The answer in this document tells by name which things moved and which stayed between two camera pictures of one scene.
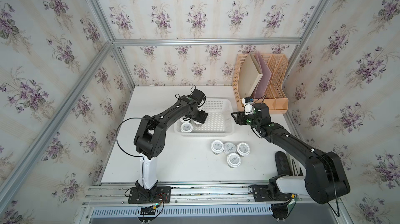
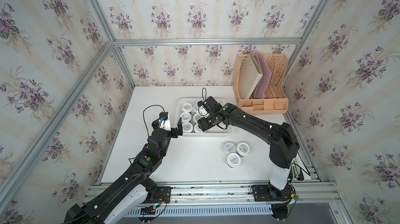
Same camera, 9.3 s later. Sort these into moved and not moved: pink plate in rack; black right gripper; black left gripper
Moved: black left gripper; black right gripper
Not moved: pink plate in rack
